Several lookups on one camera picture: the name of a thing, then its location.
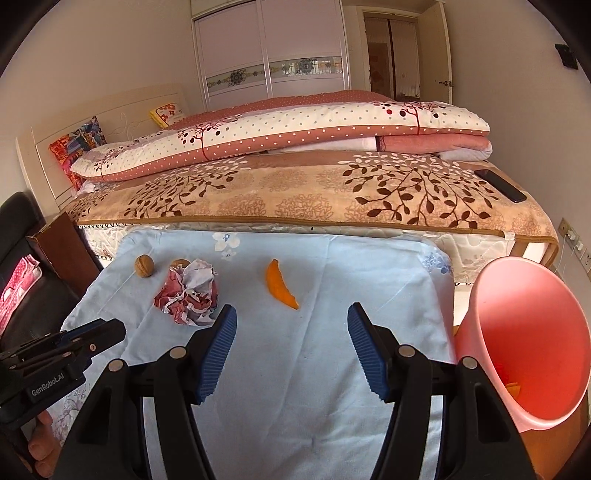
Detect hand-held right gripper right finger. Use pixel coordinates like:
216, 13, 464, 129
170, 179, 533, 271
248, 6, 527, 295
347, 302, 539, 480

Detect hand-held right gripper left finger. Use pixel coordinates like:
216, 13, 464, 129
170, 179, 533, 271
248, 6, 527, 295
58, 304, 238, 480

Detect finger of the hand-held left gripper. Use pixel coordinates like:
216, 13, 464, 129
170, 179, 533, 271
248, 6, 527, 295
60, 318, 127, 357

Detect pink plastic bucket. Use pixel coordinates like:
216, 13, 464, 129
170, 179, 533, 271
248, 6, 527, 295
455, 257, 591, 433

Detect person's left hand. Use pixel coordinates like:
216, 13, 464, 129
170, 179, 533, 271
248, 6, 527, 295
25, 410, 64, 478

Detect crumpled maroon white paper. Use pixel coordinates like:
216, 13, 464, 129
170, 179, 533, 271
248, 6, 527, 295
154, 258, 220, 327

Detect light blue floral cloth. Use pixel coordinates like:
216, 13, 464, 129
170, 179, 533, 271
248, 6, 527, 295
46, 229, 458, 480

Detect long orange peel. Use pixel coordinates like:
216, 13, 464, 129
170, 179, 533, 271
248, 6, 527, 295
266, 258, 300, 311

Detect brown wooden nightstand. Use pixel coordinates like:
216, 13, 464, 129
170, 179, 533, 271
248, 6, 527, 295
25, 212, 100, 296

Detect pink dotted bag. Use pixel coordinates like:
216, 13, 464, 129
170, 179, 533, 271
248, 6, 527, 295
0, 257, 43, 328

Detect black leather chair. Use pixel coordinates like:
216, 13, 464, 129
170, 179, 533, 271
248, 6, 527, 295
0, 191, 81, 352

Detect brown leaf print blanket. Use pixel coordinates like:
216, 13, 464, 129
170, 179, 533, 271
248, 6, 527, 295
67, 152, 559, 245

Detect colourful printed pillow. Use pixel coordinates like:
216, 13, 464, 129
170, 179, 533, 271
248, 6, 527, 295
48, 116, 108, 190

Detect black smartphone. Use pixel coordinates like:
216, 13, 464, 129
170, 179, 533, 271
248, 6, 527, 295
474, 168, 527, 204

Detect yellow floral pillow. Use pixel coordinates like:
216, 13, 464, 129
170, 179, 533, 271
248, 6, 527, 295
148, 103, 188, 128

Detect cream headboard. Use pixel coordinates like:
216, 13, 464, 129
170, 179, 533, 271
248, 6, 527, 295
16, 83, 188, 215

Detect folded dotted pink quilt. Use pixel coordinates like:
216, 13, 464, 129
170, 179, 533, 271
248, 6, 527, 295
69, 90, 493, 183

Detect brown sliding doors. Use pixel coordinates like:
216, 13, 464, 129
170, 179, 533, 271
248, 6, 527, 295
363, 13, 422, 100

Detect white sliding door wardrobe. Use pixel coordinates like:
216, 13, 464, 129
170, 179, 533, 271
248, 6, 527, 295
190, 0, 455, 112

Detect white room door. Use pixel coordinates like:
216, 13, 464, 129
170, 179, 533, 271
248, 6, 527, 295
418, 4, 454, 104

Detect black wall bracket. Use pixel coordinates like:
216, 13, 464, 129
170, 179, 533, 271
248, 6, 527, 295
555, 43, 580, 71

